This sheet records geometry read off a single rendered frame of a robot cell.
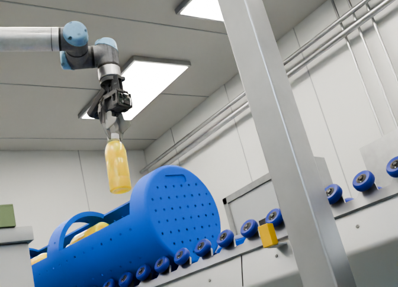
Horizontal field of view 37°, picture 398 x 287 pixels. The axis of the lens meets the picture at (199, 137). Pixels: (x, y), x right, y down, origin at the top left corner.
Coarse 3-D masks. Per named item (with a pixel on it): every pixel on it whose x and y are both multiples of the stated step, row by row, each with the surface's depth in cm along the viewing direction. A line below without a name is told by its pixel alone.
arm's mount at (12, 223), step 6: (6, 204) 156; (12, 204) 157; (0, 210) 154; (6, 210) 155; (12, 210) 156; (0, 216) 153; (6, 216) 154; (12, 216) 155; (0, 222) 153; (6, 222) 154; (12, 222) 155
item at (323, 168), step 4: (316, 160) 136; (320, 160) 138; (324, 160) 139; (316, 164) 136; (320, 164) 137; (324, 164) 138; (320, 168) 136; (324, 168) 137; (320, 172) 135; (324, 172) 137; (328, 172) 138; (320, 176) 135; (324, 176) 136; (328, 176) 137; (324, 180) 135; (328, 180) 136; (324, 184) 134; (328, 184) 136
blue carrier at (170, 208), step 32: (160, 192) 158; (192, 192) 167; (64, 224) 183; (128, 224) 156; (160, 224) 153; (192, 224) 162; (32, 256) 222; (64, 256) 174; (96, 256) 165; (128, 256) 158; (160, 256) 154; (192, 256) 157
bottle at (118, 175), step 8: (112, 144) 188; (120, 144) 189; (112, 152) 187; (120, 152) 187; (112, 160) 186; (120, 160) 186; (112, 168) 185; (120, 168) 185; (128, 168) 187; (112, 176) 184; (120, 176) 184; (128, 176) 185; (112, 184) 183; (120, 184) 183; (128, 184) 184; (112, 192) 185; (120, 192) 187
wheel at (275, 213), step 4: (276, 208) 130; (272, 212) 130; (276, 212) 129; (280, 212) 128; (268, 216) 130; (272, 216) 129; (276, 216) 128; (280, 216) 128; (268, 220) 129; (272, 220) 128; (276, 220) 127; (280, 220) 127; (276, 224) 128
